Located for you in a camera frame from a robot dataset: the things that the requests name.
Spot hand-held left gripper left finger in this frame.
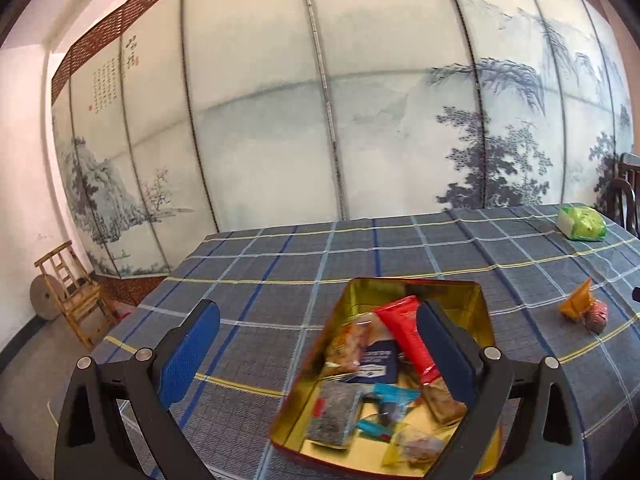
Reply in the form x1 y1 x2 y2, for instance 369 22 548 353
54 299 222 480

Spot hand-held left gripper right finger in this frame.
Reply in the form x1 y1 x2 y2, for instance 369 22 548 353
416 301 587 480

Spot brown pastry packet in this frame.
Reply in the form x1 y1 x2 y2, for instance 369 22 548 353
422 377 468 423

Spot red snack packet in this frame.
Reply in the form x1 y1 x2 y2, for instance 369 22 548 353
375 295 443 383

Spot red and gold tin box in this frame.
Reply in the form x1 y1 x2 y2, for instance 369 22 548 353
268 277 503 478

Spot blue candy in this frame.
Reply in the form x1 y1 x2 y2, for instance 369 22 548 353
372 384 423 423

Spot dark blue snack packet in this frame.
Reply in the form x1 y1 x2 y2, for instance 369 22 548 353
345 342 401 386

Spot clear packet of fried snacks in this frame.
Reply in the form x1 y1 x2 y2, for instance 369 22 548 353
324 312 396 376

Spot yellow pastry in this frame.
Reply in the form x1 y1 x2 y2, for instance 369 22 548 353
382 425 451 467

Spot teal candy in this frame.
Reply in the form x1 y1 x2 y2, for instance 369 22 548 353
356 420 396 441

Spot grey sesame bar packet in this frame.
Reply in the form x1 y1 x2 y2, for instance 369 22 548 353
305 382 363 448

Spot orange snack packet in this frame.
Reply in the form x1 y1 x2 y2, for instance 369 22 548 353
558 277 596 320

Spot small pink round packet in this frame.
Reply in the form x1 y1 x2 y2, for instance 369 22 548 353
582 297 610 335

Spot bamboo chair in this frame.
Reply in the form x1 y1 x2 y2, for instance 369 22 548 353
34 241 118 351

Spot grey plaid tablecloth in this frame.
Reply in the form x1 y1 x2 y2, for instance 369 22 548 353
90 202 640 480

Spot round millstone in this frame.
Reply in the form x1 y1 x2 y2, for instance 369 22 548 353
29 274 61 321

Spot green tissue pack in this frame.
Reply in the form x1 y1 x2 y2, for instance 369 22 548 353
556 204 607 242

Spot dark wooden chair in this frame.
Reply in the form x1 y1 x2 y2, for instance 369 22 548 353
605 152 640 236

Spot painted landscape folding screen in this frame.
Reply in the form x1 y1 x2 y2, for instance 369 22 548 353
50 0 640 278

